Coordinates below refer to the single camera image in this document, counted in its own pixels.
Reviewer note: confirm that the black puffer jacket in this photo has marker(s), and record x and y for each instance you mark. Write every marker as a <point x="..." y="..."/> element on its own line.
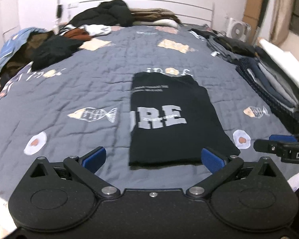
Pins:
<point x="104" y="13"/>

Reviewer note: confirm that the white wall socket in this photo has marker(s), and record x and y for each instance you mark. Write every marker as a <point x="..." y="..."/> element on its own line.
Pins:
<point x="73" y="5"/>

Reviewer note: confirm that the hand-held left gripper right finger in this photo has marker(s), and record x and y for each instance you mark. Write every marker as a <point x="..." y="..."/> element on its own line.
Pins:
<point x="213" y="160"/>

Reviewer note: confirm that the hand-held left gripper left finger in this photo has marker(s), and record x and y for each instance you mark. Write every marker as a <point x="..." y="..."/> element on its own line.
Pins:
<point x="94" y="158"/>

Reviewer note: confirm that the white wardrobe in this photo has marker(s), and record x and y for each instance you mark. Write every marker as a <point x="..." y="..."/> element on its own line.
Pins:
<point x="2" y="17"/>

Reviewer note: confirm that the white fan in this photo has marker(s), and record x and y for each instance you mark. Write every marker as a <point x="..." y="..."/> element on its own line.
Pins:
<point x="238" y="31"/>

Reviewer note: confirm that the brown cardboard sheet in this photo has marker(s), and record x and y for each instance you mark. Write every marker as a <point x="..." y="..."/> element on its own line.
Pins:
<point x="254" y="0"/>

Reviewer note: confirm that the white pillow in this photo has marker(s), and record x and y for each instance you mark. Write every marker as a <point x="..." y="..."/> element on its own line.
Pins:
<point x="167" y="23"/>

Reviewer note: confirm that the olive green garment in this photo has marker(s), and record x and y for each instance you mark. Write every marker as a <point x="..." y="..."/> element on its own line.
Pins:
<point x="17" y="59"/>

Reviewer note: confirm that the tan striped blanket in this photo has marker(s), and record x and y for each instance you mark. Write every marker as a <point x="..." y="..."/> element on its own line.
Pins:
<point x="154" y="13"/>

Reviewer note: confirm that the stack of folded clothes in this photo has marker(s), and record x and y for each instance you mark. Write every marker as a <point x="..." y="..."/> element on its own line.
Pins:
<point x="259" y="79"/>

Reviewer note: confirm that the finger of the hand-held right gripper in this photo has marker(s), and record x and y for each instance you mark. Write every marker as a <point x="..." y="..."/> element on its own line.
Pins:
<point x="266" y="146"/>
<point x="281" y="138"/>

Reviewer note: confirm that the white folded sheet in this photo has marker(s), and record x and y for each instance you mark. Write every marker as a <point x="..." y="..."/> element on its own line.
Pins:
<point x="286" y="64"/>

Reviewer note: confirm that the blue printed cloth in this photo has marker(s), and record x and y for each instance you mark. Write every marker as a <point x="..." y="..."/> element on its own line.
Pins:
<point x="12" y="44"/>

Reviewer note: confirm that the rust brown garment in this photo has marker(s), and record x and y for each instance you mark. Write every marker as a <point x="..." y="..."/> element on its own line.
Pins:
<point x="77" y="33"/>

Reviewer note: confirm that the black printed T-shirt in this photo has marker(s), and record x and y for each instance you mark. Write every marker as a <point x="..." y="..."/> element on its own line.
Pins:
<point x="169" y="134"/>

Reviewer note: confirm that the white garment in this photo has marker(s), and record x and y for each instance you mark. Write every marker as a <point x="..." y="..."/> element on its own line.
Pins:
<point x="98" y="29"/>

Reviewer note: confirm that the grey printed bed quilt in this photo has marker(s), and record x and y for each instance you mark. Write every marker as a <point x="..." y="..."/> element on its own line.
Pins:
<point x="64" y="84"/>

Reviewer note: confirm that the black hairbrush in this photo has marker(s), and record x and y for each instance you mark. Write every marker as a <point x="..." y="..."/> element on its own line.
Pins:
<point x="58" y="11"/>

